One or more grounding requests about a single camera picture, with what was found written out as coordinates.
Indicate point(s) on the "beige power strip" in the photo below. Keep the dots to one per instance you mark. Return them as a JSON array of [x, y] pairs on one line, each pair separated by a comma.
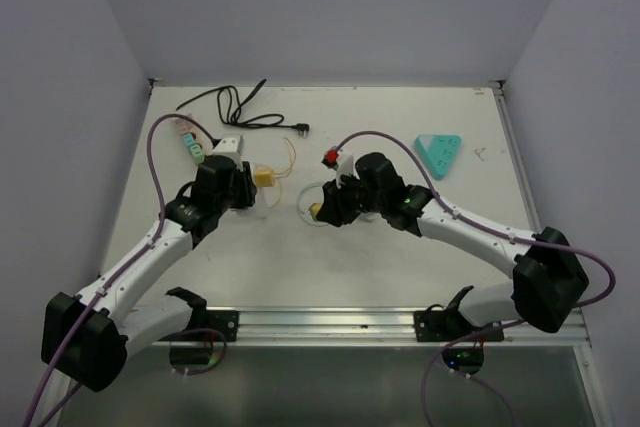
[[196, 132]]

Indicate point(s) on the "white triangular power strip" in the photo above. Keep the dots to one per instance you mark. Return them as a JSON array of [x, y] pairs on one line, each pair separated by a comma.
[[260, 192]]

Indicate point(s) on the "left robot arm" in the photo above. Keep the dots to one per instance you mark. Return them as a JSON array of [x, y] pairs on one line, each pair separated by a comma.
[[89, 336]]

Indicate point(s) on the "yellow cube charger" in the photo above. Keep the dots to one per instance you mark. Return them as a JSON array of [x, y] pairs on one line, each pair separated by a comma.
[[314, 209], [264, 177]]

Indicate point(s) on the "aluminium front rail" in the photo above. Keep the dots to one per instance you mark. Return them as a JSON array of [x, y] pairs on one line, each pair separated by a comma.
[[368, 327]]

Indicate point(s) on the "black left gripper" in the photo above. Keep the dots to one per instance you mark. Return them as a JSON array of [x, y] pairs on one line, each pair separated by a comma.
[[247, 186]]

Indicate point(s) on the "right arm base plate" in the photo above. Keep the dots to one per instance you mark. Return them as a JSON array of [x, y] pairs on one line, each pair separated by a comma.
[[439, 323]]

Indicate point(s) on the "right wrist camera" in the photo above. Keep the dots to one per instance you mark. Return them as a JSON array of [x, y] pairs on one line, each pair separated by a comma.
[[341, 162]]

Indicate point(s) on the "teal cube charger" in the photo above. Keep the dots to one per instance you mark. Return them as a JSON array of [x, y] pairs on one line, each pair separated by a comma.
[[189, 140]]

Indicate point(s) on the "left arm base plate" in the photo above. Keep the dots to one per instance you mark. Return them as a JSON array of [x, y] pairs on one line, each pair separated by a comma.
[[225, 321]]

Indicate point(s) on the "yellow cube charger front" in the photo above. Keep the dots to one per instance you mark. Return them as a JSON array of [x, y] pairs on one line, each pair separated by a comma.
[[314, 209]]

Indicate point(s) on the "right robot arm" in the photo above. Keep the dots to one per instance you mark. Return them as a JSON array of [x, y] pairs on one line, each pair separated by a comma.
[[544, 280]]

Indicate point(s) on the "green cube charger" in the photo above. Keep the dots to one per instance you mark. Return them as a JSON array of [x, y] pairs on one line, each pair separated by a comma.
[[197, 153]]

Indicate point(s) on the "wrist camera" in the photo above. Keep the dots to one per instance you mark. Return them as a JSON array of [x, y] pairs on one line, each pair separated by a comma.
[[341, 162], [231, 147]]

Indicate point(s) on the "pink cube charger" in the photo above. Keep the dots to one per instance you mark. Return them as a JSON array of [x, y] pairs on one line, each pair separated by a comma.
[[182, 126]]

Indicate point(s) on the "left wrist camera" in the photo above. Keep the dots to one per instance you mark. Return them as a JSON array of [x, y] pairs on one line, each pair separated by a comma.
[[231, 147]]

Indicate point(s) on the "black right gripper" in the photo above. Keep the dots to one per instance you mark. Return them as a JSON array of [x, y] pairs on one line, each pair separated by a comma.
[[334, 210]]

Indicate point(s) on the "teal power strip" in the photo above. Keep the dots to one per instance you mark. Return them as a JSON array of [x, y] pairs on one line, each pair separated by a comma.
[[437, 152]]

